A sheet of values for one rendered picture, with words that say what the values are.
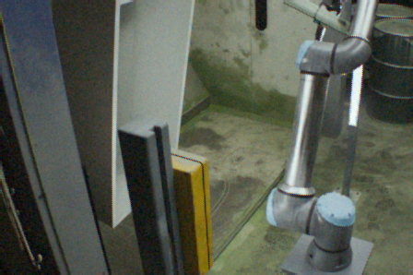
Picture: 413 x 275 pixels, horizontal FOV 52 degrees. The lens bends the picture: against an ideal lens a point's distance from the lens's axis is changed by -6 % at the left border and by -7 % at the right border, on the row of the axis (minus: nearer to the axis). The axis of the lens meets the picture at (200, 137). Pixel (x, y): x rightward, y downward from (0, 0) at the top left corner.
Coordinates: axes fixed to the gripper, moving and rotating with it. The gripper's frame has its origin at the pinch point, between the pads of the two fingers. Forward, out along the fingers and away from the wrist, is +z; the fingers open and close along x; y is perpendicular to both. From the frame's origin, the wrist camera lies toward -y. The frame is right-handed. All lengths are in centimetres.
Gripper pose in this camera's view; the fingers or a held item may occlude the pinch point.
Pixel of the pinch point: (322, 21)
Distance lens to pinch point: 198.8
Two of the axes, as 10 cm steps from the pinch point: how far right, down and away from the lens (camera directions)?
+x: -8.3, -5.0, 2.4
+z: -5.5, 8.0, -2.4
